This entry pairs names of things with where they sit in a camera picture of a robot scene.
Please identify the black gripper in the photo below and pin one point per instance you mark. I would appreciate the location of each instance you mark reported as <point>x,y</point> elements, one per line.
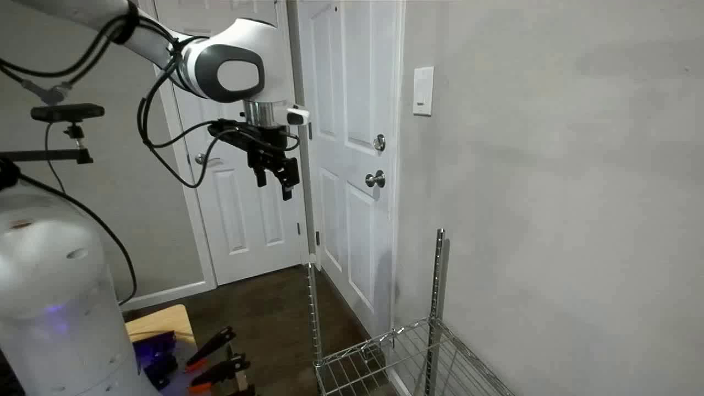
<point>258,138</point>

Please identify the white wall light switch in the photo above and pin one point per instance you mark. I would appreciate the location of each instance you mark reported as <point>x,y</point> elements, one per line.
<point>424,91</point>

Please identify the small metal door hinge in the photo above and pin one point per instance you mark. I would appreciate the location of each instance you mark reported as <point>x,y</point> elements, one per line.
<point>317,239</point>

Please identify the white panel door round knob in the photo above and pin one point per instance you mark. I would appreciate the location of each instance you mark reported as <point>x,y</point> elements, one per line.
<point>352,220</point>

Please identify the silver round door knob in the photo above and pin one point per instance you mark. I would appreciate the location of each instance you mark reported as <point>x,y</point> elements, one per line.
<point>375,178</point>

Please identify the silver deadbolt lock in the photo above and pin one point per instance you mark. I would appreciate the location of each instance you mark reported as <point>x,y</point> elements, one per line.
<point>380,141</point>

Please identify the light wooden board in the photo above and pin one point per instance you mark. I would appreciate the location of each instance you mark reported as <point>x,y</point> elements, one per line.
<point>158,322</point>

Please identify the black box with purple glow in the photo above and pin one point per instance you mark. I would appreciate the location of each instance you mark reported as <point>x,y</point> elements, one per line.
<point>158,362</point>

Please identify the tall metal rack post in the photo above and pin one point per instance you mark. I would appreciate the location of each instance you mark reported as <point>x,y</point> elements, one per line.
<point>309,220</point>

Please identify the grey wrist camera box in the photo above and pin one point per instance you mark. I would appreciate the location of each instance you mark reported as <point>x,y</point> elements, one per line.
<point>275,112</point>

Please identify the short metal rack post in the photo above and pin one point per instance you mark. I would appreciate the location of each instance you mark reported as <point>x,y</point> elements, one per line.
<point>437,308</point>

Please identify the black camera on stand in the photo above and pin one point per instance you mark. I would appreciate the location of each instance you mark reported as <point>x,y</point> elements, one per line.
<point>66,112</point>

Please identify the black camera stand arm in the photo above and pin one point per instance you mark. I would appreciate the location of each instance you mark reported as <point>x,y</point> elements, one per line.
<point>51,154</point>

